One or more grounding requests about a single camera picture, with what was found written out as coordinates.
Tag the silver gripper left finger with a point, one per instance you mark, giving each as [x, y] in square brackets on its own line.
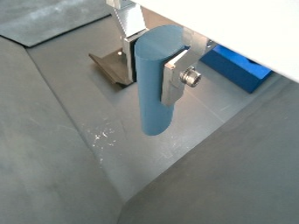
[128, 17]

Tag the blue foam shape board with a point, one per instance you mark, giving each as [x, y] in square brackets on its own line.
[240, 70]

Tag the light blue oval cylinder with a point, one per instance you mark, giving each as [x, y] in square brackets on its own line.
[155, 47]

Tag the black curved holder stand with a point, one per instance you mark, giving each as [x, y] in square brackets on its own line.
[112, 65]

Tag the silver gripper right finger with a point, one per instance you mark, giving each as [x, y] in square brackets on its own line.
[179, 71]

